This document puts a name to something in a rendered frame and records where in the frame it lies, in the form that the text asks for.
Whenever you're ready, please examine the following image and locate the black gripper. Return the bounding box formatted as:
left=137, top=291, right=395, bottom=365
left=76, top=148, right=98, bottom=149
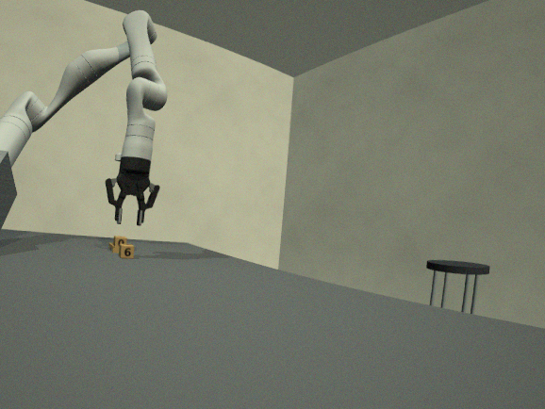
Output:
left=106, top=156, right=160, bottom=226

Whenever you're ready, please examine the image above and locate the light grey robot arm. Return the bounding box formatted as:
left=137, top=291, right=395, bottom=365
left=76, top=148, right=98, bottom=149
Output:
left=0, top=10, right=167, bottom=168

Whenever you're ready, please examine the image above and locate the tan rectangular tray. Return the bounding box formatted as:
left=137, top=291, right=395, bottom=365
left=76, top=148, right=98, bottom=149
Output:
left=108, top=243, right=119, bottom=254

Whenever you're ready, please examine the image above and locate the tan cube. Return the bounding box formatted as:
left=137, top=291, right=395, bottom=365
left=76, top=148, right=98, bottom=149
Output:
left=113, top=236, right=127, bottom=247
left=119, top=244, right=134, bottom=259

